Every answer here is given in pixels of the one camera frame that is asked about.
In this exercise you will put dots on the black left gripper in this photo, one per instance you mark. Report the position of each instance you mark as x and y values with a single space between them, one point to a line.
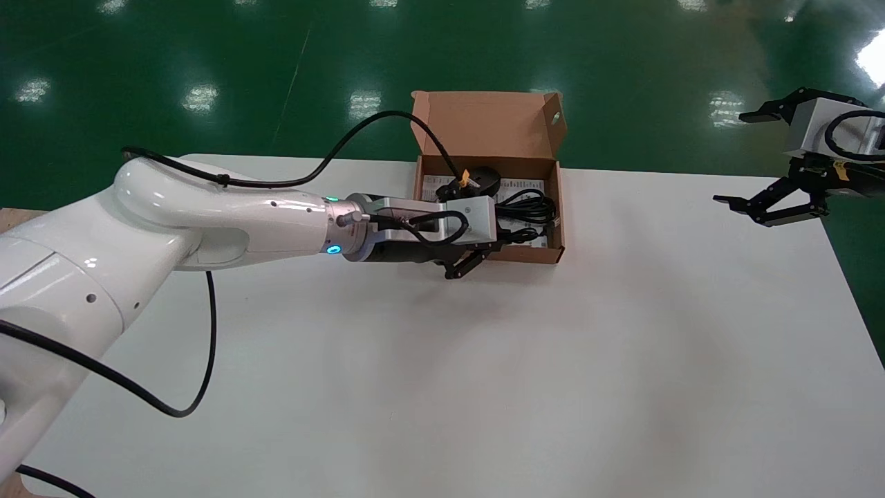
415 254

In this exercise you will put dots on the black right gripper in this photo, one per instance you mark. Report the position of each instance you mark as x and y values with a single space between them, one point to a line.
857 181

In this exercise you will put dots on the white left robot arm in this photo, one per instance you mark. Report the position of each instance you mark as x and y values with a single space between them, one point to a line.
173 221

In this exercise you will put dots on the brown cardboard storage box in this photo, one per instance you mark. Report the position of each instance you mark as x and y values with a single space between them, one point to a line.
484 124

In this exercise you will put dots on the printed white instruction sheet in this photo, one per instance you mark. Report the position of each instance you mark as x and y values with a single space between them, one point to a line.
532 184

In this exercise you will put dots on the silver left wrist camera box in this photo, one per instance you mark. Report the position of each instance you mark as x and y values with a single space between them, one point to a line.
477 218

